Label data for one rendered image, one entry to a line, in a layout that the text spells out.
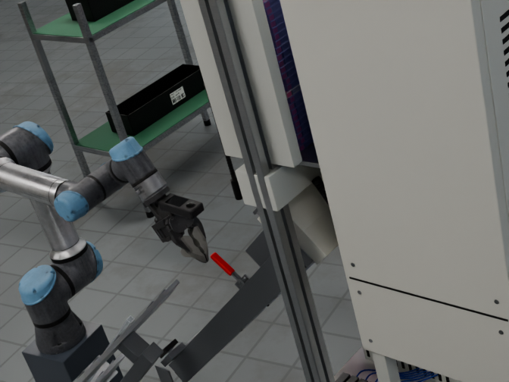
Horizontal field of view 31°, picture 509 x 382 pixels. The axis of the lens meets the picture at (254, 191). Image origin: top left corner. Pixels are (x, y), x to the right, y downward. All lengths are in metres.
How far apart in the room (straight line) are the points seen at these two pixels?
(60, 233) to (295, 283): 1.20
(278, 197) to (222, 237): 2.57
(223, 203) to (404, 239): 2.96
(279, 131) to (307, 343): 0.45
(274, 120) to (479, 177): 0.36
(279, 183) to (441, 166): 0.33
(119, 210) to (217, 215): 0.59
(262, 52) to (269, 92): 0.07
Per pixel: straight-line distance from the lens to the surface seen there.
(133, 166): 2.23
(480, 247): 1.38
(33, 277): 2.73
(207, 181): 4.62
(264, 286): 1.78
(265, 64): 1.43
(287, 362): 3.30
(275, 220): 1.56
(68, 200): 2.23
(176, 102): 4.65
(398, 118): 1.33
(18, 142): 2.58
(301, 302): 1.67
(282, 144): 1.49
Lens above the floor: 2.08
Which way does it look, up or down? 28 degrees down
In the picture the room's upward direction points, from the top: 16 degrees counter-clockwise
